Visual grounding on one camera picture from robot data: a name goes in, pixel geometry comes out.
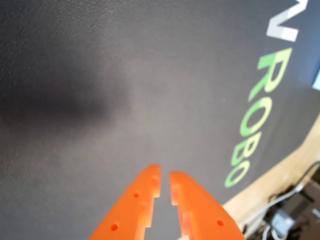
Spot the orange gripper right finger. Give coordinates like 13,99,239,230
169,171,246,240

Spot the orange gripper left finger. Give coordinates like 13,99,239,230
87,163,163,240

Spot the dark mat with WOWROBO logo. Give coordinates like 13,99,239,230
0,0,320,240

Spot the dark electronic device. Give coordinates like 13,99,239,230
262,179,320,240

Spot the grey white cable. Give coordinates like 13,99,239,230
268,184,305,205

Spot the thin black cable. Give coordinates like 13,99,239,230
296,161,320,187

